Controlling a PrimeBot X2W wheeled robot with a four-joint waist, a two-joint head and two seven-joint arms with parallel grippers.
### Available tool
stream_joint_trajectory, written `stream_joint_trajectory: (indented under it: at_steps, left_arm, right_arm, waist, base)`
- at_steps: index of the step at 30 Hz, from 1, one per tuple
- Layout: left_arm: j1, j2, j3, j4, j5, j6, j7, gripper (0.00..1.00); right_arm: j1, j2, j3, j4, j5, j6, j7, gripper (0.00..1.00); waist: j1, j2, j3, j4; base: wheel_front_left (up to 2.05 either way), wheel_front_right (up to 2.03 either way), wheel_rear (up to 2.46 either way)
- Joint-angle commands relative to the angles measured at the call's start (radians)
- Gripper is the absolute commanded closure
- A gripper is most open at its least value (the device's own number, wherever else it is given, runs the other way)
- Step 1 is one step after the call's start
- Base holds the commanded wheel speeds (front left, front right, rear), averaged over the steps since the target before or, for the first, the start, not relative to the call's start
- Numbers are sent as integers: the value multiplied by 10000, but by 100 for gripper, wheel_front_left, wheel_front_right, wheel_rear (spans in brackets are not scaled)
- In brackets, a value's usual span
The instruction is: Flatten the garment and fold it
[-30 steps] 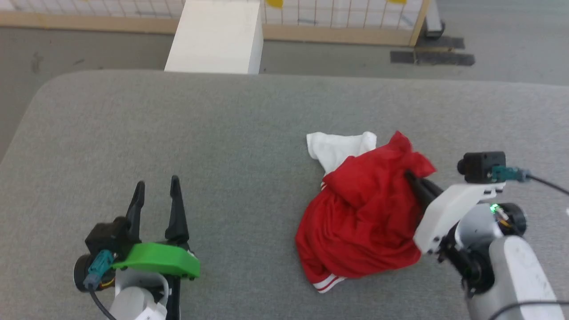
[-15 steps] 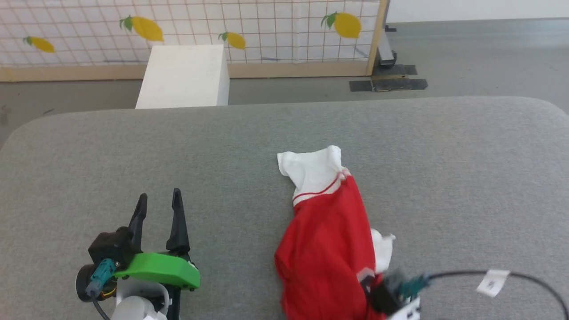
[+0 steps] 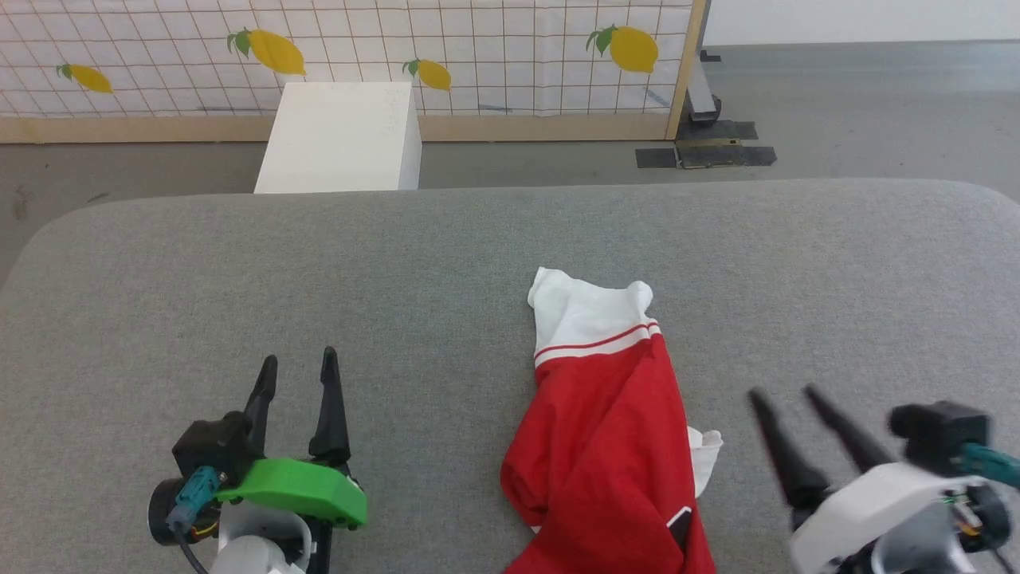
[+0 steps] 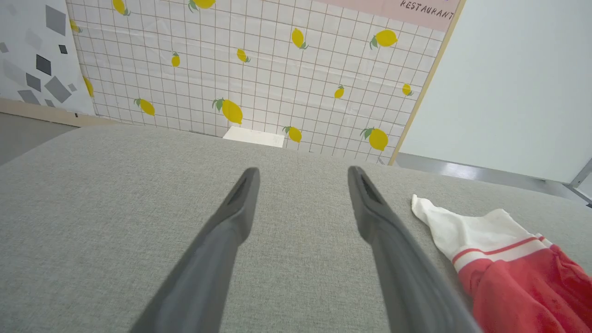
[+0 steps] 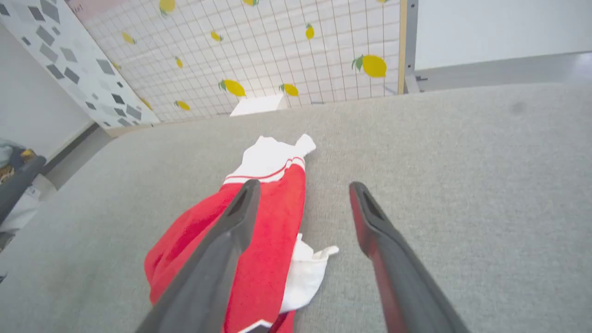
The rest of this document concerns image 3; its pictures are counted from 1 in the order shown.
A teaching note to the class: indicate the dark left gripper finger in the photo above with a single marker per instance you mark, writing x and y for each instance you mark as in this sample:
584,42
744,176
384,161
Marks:
331,422
259,406

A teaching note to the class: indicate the red and white basketball jersey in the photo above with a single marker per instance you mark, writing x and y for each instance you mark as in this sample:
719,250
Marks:
606,446

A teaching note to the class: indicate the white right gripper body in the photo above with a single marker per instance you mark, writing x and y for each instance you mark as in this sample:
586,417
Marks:
876,502

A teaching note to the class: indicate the grey metal support bar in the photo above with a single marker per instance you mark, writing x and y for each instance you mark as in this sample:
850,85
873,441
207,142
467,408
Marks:
701,96

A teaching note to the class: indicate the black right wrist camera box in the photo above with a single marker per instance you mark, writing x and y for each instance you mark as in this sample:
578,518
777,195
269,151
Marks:
940,430

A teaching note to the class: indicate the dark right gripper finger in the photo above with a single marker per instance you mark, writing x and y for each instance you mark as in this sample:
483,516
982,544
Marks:
793,462
853,434

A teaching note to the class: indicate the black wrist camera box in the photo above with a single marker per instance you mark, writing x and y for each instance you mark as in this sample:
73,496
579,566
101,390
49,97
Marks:
211,446
940,430

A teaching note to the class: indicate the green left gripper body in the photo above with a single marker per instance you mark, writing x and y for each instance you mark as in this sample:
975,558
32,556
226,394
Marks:
303,490

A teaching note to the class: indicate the white rectangular box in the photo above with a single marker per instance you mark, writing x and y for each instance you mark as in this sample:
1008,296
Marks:
339,135

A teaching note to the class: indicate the lemon print grid curtain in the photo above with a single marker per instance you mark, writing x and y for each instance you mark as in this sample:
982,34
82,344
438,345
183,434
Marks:
494,56

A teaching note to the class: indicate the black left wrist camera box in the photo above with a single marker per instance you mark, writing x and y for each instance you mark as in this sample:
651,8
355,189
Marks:
211,446

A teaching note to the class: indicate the lemon-print grid partition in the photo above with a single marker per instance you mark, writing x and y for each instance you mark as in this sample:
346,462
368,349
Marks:
478,127

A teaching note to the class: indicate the black floor tape patch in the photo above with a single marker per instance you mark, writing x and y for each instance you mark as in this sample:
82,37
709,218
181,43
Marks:
709,151

